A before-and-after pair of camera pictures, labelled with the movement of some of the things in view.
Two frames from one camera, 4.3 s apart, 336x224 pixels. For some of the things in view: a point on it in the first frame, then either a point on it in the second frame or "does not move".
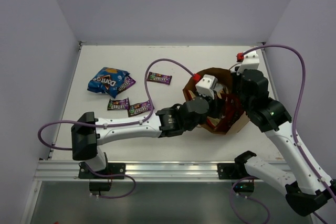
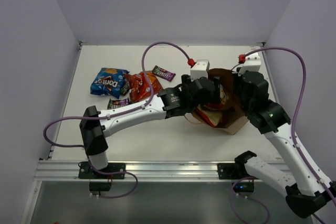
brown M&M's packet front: x=118 y=104 does not move
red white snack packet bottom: x=232 y=108 -> x=140 y=89
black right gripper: x=235 y=78 does not move
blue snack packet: x=107 y=81 does not move
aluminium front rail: x=134 y=170 does not move
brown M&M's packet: x=159 y=77 -> x=163 y=73
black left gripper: x=216 y=106 -> x=214 y=87
